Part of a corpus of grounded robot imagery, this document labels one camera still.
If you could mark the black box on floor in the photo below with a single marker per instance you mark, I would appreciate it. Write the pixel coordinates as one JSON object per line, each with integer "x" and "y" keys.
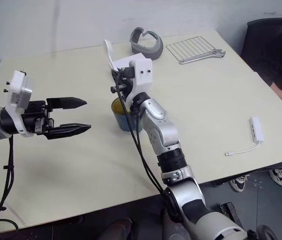
{"x": 230, "y": 212}

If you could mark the blue mug with yellow inside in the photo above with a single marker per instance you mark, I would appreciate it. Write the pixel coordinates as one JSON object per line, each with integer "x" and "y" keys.
{"x": 124, "y": 120}

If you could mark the dark brown rounded shape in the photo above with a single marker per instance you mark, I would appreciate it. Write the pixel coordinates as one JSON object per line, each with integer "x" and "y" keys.
{"x": 117, "y": 228}

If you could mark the dark round wheel shape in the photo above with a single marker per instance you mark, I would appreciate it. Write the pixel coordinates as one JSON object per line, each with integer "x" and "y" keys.
{"x": 265, "y": 233}

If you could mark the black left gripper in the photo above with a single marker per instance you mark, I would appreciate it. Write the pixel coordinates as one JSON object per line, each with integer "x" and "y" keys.
{"x": 34, "y": 111}

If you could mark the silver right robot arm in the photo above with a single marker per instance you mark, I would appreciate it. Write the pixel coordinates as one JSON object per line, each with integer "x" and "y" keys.
{"x": 161, "y": 130}

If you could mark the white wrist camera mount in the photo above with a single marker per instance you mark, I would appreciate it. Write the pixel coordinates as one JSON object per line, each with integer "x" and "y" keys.
{"x": 142, "y": 80}
{"x": 18, "y": 83}

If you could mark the black and white sneaker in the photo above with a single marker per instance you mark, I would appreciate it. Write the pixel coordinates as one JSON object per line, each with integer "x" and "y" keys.
{"x": 279, "y": 176}
{"x": 239, "y": 182}

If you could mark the person in black shirt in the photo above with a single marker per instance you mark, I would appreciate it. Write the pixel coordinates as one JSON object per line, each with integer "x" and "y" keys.
{"x": 275, "y": 50}

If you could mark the silver adjustable wrench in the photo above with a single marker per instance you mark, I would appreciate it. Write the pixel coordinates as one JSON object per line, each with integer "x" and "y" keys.
{"x": 205, "y": 55}

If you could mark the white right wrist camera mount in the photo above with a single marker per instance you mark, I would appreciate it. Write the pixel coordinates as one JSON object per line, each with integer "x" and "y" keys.
{"x": 142, "y": 80}

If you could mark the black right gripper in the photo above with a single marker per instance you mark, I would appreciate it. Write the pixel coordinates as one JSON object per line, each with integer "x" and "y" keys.
{"x": 126, "y": 75}

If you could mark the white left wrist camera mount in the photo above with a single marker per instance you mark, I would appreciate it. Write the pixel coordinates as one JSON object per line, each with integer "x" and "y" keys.
{"x": 18, "y": 83}

